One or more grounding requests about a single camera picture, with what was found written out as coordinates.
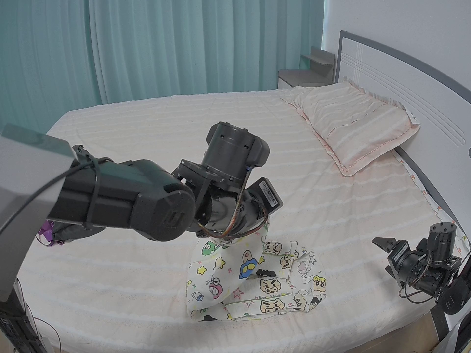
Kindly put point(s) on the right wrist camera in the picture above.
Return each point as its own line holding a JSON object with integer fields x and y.
{"x": 423, "y": 248}

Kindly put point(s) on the blue-green curtain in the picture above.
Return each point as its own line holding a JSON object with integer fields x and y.
{"x": 44, "y": 50}
{"x": 206, "y": 31}

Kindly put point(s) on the bed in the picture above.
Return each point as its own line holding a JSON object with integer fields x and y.
{"x": 165, "y": 131}

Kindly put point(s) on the grey bedside table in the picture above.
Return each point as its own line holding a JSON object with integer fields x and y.
{"x": 307, "y": 75}

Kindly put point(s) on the white printed pyjama top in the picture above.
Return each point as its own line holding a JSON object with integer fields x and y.
{"x": 250, "y": 281}

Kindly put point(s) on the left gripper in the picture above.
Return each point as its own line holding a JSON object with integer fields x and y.
{"x": 235, "y": 215}

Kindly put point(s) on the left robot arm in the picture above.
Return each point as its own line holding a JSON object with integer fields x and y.
{"x": 121, "y": 197}

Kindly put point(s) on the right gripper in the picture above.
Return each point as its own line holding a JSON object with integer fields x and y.
{"x": 406, "y": 267}

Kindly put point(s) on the black garment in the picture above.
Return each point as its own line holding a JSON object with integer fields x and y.
{"x": 77, "y": 232}

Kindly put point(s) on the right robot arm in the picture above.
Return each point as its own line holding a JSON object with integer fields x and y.
{"x": 443, "y": 245}

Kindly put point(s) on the pink striped pillow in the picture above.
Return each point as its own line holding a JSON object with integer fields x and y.
{"x": 353, "y": 127}

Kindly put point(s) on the purple satin garment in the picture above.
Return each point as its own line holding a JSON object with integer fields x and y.
{"x": 47, "y": 234}

